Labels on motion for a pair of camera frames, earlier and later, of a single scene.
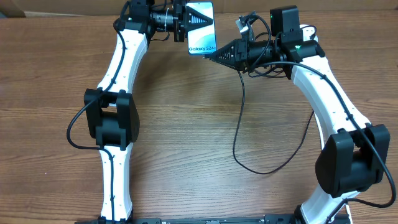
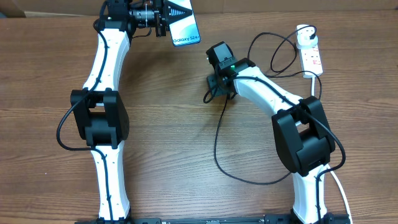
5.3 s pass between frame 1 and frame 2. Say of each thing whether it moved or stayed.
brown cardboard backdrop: stayed
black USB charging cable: moved
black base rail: stayed
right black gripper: moved
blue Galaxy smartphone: moved
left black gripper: moved
